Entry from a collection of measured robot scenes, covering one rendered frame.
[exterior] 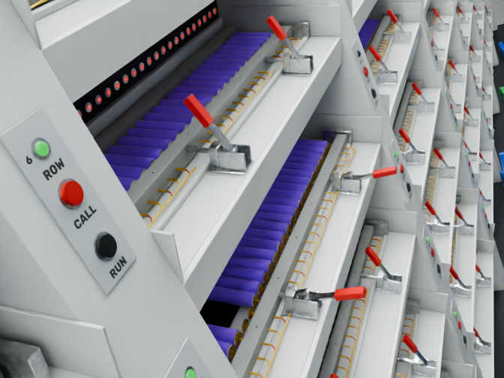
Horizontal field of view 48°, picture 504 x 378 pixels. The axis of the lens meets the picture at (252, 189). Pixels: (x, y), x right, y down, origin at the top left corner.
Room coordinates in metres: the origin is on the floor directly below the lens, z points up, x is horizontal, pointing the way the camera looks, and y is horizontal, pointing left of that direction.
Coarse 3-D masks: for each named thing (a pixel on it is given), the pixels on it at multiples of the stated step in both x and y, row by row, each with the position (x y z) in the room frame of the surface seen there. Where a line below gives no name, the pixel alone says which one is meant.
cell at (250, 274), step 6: (228, 270) 0.63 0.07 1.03; (234, 270) 0.63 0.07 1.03; (240, 270) 0.63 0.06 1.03; (246, 270) 0.62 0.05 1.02; (252, 270) 0.62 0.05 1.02; (258, 270) 0.62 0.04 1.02; (228, 276) 0.63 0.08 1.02; (234, 276) 0.63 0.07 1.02; (240, 276) 0.62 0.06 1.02; (246, 276) 0.62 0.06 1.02; (252, 276) 0.61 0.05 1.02; (258, 276) 0.61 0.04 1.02; (264, 276) 0.61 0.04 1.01; (264, 282) 0.61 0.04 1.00
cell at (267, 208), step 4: (264, 204) 0.76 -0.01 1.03; (268, 204) 0.76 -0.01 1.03; (260, 208) 0.75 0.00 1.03; (264, 208) 0.75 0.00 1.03; (268, 208) 0.75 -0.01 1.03; (272, 208) 0.75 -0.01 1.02; (276, 208) 0.74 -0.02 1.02; (280, 208) 0.74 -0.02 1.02; (284, 208) 0.74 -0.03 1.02; (288, 208) 0.74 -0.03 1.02; (292, 208) 0.73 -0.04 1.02; (296, 208) 0.74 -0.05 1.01; (272, 212) 0.74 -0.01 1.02; (276, 212) 0.74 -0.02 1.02; (280, 212) 0.74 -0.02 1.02; (284, 212) 0.74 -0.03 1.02; (288, 212) 0.73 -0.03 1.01; (292, 212) 0.73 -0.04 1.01
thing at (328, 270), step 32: (320, 128) 0.96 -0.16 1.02; (352, 128) 0.93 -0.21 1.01; (352, 160) 0.87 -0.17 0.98; (352, 224) 0.70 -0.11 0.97; (320, 256) 0.65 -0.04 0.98; (352, 256) 0.69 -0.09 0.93; (320, 288) 0.59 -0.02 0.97; (288, 320) 0.55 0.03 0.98; (320, 320) 0.54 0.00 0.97; (288, 352) 0.50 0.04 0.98; (320, 352) 0.52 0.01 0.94
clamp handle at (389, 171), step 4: (388, 168) 0.75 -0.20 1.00; (392, 168) 0.75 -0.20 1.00; (396, 168) 0.75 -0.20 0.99; (352, 172) 0.78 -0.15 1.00; (372, 172) 0.77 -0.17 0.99; (376, 172) 0.76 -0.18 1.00; (380, 172) 0.75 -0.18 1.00; (384, 172) 0.75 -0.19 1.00; (388, 172) 0.74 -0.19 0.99; (392, 172) 0.74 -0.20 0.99; (396, 172) 0.74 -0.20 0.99; (356, 176) 0.78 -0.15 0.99; (360, 176) 0.77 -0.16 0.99; (364, 176) 0.77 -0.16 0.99; (368, 176) 0.76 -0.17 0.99; (372, 176) 0.76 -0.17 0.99; (376, 176) 0.75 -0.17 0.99; (380, 176) 0.75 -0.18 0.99; (384, 176) 0.75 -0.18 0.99; (356, 180) 0.77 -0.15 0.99
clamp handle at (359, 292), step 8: (352, 288) 0.53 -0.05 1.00; (360, 288) 0.52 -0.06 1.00; (304, 296) 0.55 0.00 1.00; (312, 296) 0.55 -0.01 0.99; (320, 296) 0.54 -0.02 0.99; (328, 296) 0.54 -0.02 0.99; (336, 296) 0.53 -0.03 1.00; (344, 296) 0.52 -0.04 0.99; (352, 296) 0.52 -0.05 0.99; (360, 296) 0.51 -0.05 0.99
